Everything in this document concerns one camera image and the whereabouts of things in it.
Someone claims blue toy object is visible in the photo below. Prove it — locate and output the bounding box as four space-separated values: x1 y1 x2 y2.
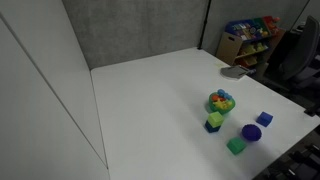
217 88 233 101

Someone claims green bowl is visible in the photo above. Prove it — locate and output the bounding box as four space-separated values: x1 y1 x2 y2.
208 91 237 116

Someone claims orange toy piece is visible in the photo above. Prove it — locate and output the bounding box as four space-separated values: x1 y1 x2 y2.
211 94 227 103

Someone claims light green cube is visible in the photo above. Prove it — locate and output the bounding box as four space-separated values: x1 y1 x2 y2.
207 111 225 128

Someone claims dark blue cube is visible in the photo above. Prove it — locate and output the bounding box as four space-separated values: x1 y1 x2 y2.
204 120 222 134

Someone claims yellow toy piece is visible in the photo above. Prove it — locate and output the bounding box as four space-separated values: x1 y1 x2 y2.
213 99 234 111

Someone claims grey metal plate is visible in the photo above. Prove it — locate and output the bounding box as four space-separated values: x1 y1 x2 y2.
220 64 251 81

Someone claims black stand pole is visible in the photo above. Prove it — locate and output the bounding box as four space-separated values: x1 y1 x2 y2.
197 0 213 51

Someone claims wooden toy shelf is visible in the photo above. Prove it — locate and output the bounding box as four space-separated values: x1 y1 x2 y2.
215 15 287 73

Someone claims blue toy bin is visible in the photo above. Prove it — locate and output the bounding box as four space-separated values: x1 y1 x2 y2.
225 19 265 42

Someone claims purple ball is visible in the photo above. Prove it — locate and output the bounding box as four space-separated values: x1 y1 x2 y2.
241 123 263 143

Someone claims green toy bin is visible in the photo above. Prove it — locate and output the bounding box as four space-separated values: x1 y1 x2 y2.
252 17 272 35

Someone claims red toy bin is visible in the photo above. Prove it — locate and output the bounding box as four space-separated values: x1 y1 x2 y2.
262 14 282 28

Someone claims black office chair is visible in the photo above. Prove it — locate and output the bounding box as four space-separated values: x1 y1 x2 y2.
265 14 320 92

